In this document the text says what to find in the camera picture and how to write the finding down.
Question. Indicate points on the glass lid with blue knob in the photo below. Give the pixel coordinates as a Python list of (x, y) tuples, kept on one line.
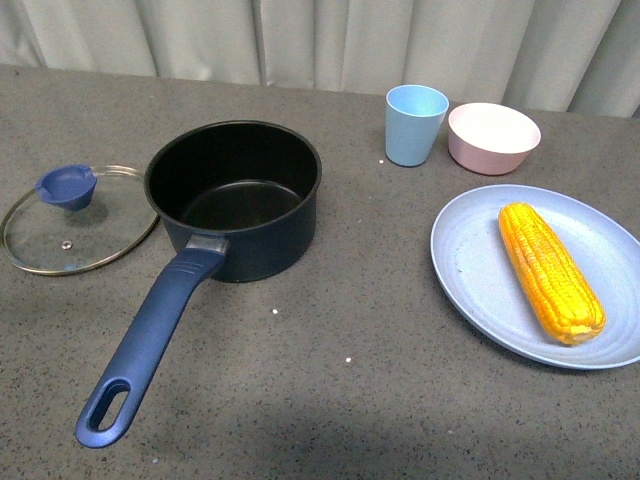
[(77, 218)]

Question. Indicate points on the yellow corn cob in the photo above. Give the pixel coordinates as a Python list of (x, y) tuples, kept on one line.
[(563, 301)]

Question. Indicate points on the dark blue saucepan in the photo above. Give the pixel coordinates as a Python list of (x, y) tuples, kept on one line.
[(238, 201)]

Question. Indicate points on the light blue plate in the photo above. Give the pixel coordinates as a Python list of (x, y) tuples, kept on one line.
[(473, 268)]

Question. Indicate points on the light blue plastic cup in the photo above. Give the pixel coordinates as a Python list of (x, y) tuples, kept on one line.
[(414, 114)]

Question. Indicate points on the pink bowl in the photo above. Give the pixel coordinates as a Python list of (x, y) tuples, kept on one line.
[(490, 139)]

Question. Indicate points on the white curtain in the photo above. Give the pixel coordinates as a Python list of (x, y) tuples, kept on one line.
[(576, 56)]

